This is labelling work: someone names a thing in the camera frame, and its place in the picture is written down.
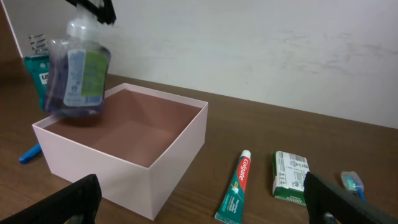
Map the clear purple soap dispenser bottle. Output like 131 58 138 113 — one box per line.
44 4 111 117

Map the blue white toothbrush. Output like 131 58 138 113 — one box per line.
340 171 366 200

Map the pink cardboard box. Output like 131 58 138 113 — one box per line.
33 83 208 220

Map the teal Listerine mouthwash bottle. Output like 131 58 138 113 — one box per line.
24 34 49 109

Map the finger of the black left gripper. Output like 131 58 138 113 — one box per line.
66 0 116 25

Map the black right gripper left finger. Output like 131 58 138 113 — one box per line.
1 174 102 224

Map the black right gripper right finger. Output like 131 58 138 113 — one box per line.
303 172 397 224

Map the Colgate toothpaste tube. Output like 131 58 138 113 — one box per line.
215 150 251 224

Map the blue disposable razor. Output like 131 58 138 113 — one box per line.
19 144 42 164

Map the green white Dettol soap box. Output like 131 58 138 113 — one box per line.
272 151 310 206

